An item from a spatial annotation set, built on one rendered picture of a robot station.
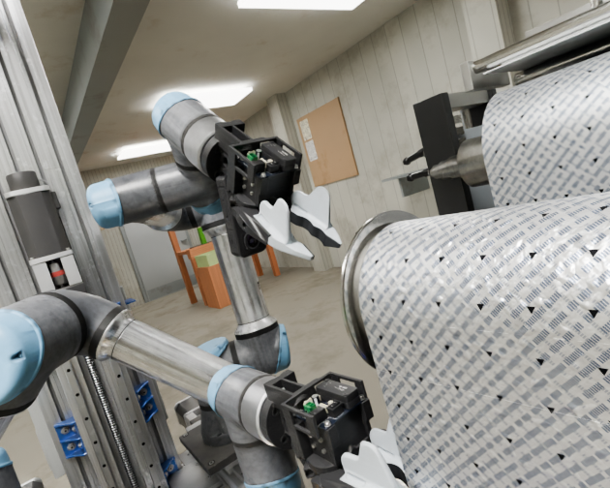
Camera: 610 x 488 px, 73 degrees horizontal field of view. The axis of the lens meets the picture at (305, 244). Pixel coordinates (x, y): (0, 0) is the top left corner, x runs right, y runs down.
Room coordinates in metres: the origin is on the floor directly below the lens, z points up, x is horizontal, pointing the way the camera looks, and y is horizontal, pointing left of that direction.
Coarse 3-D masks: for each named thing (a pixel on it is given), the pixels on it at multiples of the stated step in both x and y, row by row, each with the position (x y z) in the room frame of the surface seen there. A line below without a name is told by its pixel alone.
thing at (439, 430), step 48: (384, 384) 0.31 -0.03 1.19; (432, 384) 0.28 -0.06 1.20; (432, 432) 0.28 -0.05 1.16; (480, 432) 0.25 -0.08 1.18; (528, 432) 0.23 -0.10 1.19; (576, 432) 0.20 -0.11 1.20; (432, 480) 0.30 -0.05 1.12; (480, 480) 0.26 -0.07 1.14; (528, 480) 0.23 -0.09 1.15; (576, 480) 0.21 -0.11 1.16
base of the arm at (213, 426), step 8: (200, 408) 0.99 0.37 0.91; (208, 408) 0.97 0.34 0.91; (200, 416) 1.01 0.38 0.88; (208, 416) 0.97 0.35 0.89; (216, 416) 0.96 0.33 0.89; (200, 424) 1.00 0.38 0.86; (208, 424) 0.97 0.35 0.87; (216, 424) 0.97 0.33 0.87; (224, 424) 0.96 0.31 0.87; (200, 432) 1.00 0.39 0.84; (208, 432) 0.96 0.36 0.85; (216, 432) 0.96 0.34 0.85; (224, 432) 0.95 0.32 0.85; (208, 440) 0.96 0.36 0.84; (216, 440) 0.95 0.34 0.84; (224, 440) 0.95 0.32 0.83
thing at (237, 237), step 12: (216, 180) 0.55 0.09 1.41; (228, 192) 0.54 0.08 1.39; (228, 204) 0.54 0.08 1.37; (228, 216) 0.55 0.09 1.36; (228, 228) 0.56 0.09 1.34; (240, 228) 0.55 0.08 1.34; (240, 240) 0.55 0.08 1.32; (252, 240) 0.55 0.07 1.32; (240, 252) 0.55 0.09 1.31; (252, 252) 0.56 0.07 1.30
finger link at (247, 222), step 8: (232, 208) 0.50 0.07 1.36; (240, 208) 0.49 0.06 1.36; (248, 208) 0.49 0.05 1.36; (240, 216) 0.48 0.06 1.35; (248, 216) 0.48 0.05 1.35; (240, 224) 0.48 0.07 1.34; (248, 224) 0.47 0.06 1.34; (256, 224) 0.47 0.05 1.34; (248, 232) 0.48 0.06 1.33; (256, 232) 0.47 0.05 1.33; (264, 232) 0.46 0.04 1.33; (264, 240) 0.46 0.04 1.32
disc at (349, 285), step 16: (368, 224) 0.35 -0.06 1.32; (384, 224) 0.36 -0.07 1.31; (352, 240) 0.34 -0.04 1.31; (368, 240) 0.35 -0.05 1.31; (352, 256) 0.33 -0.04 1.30; (352, 272) 0.33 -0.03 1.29; (352, 288) 0.33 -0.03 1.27; (352, 304) 0.32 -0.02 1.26; (352, 320) 0.32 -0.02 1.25; (352, 336) 0.32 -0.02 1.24; (368, 352) 0.33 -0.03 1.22
